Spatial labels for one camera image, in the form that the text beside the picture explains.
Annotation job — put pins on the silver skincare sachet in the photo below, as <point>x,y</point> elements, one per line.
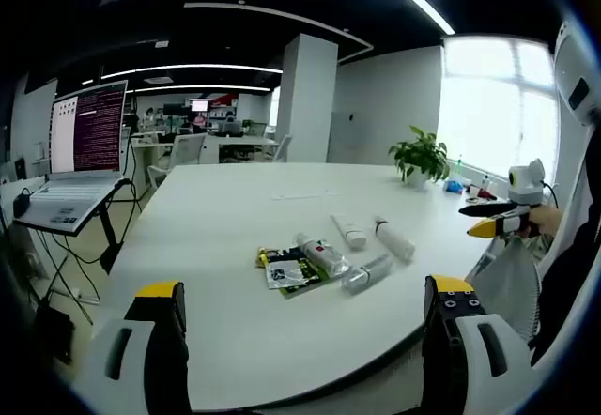
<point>287,274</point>

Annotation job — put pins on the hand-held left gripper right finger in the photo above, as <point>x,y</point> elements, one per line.
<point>462,335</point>

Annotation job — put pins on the grey office chair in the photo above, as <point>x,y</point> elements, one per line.
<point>282,148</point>

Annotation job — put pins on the open laptop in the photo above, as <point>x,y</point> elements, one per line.
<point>89,138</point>

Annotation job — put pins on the white mesh office chair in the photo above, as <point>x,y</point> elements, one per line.
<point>512,279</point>

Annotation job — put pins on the background monitor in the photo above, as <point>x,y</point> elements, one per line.
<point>199,105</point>

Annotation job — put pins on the person's right hand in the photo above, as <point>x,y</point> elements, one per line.
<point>547,220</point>

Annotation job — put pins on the blue bag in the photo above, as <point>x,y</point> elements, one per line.
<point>453,186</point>

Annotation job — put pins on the black box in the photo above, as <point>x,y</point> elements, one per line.
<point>55,333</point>

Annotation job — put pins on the black laptop stand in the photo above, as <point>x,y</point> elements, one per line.
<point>110,241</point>

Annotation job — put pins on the small yellow skincare sachet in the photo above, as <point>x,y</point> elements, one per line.
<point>261,257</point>

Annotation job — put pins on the white background desk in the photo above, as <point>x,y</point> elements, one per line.
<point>244,145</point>

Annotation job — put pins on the white curved device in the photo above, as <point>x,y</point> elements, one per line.
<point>570,81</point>

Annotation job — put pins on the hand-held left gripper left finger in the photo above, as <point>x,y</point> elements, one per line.
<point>159,340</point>

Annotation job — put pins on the green potted plant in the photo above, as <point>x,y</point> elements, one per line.
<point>422,157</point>

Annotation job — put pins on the white skincare tube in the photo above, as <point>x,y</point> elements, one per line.
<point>349,232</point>

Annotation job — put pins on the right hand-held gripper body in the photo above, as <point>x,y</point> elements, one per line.
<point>525,182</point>

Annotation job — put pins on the white skincare bottle black band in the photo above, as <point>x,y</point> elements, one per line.
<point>395,241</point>

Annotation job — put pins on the grey skincare bottle clear cap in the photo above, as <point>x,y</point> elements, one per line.
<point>366,274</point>

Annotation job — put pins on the green black skincare packet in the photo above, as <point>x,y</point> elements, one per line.
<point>310,282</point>

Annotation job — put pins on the clear skincare bottle red label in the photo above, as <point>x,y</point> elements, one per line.
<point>321,254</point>

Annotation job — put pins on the grey cabinet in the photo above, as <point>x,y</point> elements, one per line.
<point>346,138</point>

